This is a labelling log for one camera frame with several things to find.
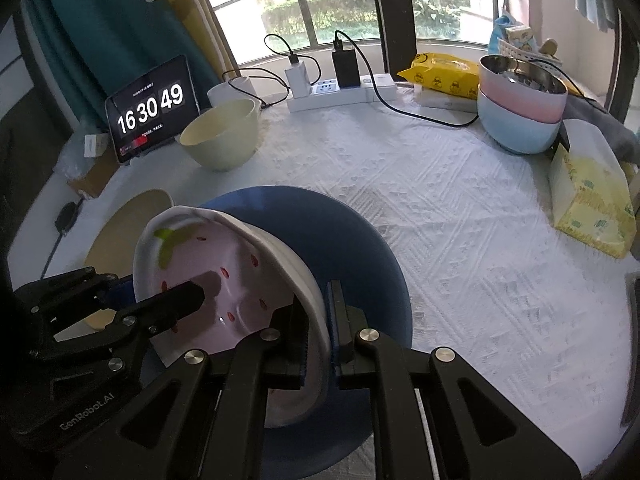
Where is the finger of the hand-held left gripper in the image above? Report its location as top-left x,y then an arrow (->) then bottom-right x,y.
12,267 -> 121,321
30,280 -> 207,376

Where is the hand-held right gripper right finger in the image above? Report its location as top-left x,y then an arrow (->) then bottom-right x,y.
326,280 -> 583,480

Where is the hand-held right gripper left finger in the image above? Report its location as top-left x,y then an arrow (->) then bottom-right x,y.
52,295 -> 311,480

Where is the white strawberry print bowl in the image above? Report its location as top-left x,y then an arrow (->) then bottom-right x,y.
132,205 -> 332,428

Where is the beige plate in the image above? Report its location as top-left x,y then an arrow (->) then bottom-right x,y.
82,189 -> 176,333

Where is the black round pouch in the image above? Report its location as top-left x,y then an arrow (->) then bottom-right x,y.
54,201 -> 85,235

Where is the cardboard box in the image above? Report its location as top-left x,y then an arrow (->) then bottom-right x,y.
65,150 -> 118,200

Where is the clear plastic bag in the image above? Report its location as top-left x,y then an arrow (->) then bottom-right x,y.
55,125 -> 101,176

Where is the small white box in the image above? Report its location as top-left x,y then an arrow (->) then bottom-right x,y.
84,132 -> 111,158

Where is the cream bowl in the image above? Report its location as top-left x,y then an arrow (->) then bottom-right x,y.
179,98 -> 262,172

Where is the white textured tablecloth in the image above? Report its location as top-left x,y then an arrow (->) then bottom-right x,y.
10,95 -> 640,480

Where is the tablet with clock display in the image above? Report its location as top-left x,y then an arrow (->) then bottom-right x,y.
104,54 -> 201,165

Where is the white desk lamp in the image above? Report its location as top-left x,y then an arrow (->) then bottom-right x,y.
140,0 -> 262,109

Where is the white power strip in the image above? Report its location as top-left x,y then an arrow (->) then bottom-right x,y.
286,74 -> 401,113

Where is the white flat packet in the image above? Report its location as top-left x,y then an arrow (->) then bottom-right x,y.
414,85 -> 481,113

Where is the white charger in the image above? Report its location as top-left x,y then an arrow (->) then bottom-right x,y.
285,55 -> 312,98

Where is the teal curtain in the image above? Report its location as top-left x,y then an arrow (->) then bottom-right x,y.
27,0 -> 223,131

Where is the black charger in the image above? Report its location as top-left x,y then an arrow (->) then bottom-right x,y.
332,42 -> 362,88

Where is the light blue bowl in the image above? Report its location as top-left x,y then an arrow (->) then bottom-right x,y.
476,87 -> 563,155

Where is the yellow curtain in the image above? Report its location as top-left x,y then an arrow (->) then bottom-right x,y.
140,0 -> 241,86

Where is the yellow wipes packet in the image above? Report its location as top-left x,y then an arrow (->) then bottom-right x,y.
397,52 -> 483,100

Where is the pink bowl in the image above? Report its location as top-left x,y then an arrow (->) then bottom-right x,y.
477,60 -> 568,125

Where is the yellow tissue pack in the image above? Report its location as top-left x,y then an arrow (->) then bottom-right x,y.
547,120 -> 636,260

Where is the window railing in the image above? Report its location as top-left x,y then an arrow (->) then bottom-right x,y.
200,0 -> 521,68

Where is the steel bowl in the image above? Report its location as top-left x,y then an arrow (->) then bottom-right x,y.
480,54 -> 568,96

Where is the white plastic basket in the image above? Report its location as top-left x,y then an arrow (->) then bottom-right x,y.
502,40 -> 563,68

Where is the grey cloth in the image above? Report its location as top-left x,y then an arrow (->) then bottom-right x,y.
560,92 -> 640,163

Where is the black pouch cable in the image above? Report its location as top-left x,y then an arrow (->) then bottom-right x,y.
40,232 -> 66,281

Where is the black black-charger cable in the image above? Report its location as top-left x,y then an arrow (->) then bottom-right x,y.
334,30 -> 481,128

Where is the black lamp cable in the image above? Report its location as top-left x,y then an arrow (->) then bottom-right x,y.
222,69 -> 291,108

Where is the black white-charger cable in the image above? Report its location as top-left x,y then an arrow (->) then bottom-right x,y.
263,34 -> 301,68

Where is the dark window frame post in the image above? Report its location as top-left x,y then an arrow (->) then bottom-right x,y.
367,0 -> 418,76

